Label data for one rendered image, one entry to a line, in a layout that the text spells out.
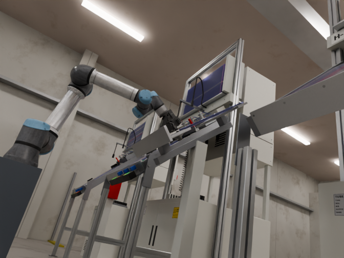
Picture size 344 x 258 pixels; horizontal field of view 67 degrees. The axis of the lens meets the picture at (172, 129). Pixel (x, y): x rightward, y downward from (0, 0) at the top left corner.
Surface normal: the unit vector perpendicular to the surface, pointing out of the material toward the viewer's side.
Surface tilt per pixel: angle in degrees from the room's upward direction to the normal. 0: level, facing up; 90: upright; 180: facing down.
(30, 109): 90
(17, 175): 90
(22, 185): 90
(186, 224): 90
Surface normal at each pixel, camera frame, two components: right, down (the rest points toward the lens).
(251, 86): 0.49, -0.27
